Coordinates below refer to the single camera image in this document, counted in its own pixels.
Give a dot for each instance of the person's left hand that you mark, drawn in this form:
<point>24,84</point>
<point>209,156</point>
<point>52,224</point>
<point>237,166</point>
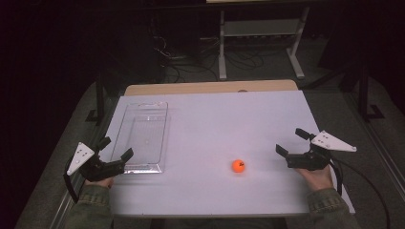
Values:
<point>99,183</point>

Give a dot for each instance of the person's right hand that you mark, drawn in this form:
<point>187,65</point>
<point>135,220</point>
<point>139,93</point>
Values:
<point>315,178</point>

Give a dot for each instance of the orange ball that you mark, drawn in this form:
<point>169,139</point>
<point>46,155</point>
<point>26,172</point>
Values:
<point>238,166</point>

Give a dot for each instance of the black metal stand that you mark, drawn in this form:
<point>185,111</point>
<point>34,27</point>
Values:
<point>364,92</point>
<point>100,95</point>

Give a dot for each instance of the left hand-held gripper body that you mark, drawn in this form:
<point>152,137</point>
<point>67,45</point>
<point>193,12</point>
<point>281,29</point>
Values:
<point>98,169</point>

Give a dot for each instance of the clear plastic tray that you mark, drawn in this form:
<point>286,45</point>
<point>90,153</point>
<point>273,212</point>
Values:
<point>143,133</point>

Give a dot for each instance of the white metal stand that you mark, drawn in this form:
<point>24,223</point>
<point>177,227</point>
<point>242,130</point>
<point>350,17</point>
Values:
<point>261,28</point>

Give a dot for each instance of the metal floor rail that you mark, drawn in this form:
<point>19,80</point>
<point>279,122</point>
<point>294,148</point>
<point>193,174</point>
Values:
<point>385,159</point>
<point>62,211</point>

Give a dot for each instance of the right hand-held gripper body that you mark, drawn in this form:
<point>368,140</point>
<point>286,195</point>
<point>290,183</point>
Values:
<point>307,160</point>

